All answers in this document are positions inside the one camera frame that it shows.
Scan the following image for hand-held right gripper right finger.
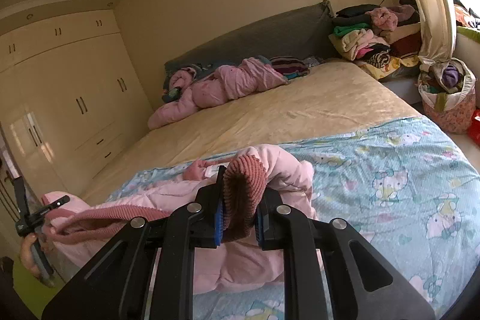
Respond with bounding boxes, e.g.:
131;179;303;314
255;192;437;320

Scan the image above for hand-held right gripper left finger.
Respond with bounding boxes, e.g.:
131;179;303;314
41;164;227;320

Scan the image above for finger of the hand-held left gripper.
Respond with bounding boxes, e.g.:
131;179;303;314
12;177;30;221
35;195;71;216

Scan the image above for pink quilted jacket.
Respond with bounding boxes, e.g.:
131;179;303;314
39;144;319;294

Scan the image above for striped folded clothes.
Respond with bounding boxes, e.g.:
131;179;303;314
269;55;319;78

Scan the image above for pile of folded clothes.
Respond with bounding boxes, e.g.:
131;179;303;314
328;0;424;81

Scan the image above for floral bag of clothes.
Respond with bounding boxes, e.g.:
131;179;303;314
417;58;477;135

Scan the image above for person's left hand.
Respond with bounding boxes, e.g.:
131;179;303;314
19;232;49;281

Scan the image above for bed with beige sheet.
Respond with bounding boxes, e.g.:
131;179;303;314
80;61;424;204

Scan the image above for light blue cartoon print blanket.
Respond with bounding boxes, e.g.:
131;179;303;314
105;115;480;320

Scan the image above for crumpled pink quilted garment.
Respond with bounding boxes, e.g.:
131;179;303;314
147;57;289;130

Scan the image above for grey padded headboard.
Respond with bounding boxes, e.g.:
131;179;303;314
164;0;334;81

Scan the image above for red plastic item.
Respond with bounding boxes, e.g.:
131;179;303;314
467;109;480;146

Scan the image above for cream wardrobe with black handles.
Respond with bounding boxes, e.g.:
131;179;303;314
0;0;154;193

